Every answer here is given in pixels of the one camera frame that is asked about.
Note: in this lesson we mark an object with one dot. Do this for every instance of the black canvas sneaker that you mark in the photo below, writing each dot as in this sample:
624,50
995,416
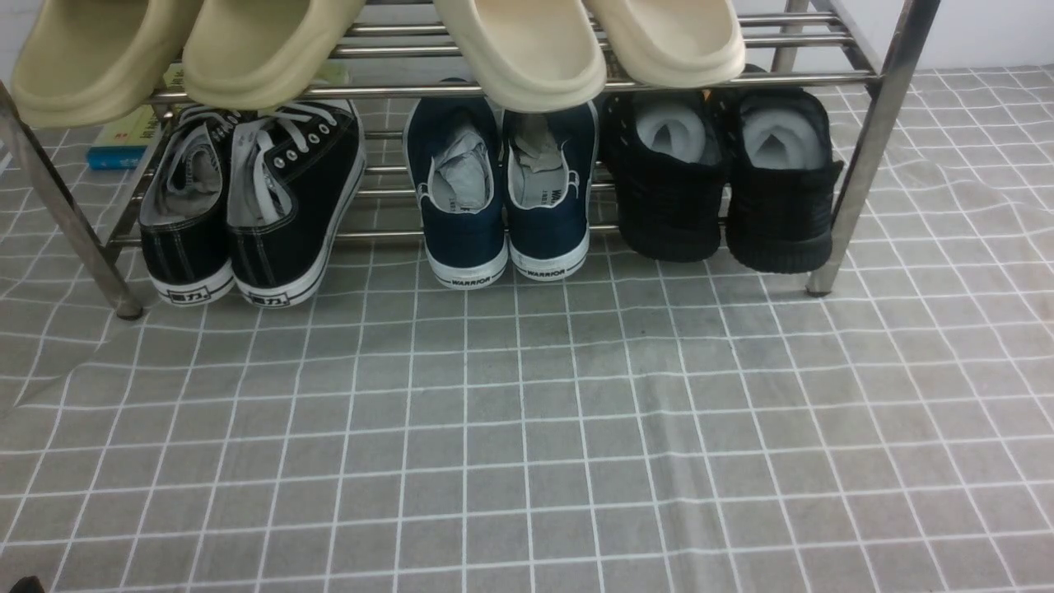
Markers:
295,170
182,220

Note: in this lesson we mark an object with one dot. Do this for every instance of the steel shoe rack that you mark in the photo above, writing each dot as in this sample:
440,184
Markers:
801,24

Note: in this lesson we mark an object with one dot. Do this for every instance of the navy canvas sneaker right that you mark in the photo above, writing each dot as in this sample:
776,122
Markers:
549,165

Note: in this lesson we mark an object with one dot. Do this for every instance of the navy canvas sneaker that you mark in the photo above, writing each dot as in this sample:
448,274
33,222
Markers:
549,165
450,145

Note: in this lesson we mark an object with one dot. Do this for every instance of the navy canvas sneaker left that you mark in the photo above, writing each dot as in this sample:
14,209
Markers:
450,145

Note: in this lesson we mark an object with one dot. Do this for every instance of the grey checked floor cloth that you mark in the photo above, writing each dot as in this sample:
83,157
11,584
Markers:
642,427

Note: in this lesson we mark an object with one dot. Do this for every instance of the black knit sneaker left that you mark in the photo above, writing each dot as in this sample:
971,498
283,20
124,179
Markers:
667,155

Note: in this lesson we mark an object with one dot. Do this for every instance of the black knit sneaker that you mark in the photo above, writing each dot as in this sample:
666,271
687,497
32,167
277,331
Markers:
782,176
667,155

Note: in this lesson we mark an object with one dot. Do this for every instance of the cream slipper centre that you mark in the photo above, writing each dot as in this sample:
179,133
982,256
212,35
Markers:
528,56

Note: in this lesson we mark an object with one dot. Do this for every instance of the cream slipper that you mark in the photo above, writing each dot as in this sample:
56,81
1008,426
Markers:
528,56
674,44

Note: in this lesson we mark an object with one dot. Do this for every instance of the black knit sneaker right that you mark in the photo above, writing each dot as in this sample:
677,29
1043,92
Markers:
782,176

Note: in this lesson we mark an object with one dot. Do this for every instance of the cream slipper right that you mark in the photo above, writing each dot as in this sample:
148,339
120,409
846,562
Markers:
674,44

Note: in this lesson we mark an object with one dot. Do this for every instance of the olive slipper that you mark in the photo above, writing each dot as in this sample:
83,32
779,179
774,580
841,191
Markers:
251,55
91,62

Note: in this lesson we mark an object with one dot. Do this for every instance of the blue green book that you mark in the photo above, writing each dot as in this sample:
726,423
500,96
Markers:
121,144

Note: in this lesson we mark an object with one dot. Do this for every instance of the olive slipper far left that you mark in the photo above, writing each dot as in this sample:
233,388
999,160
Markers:
91,62

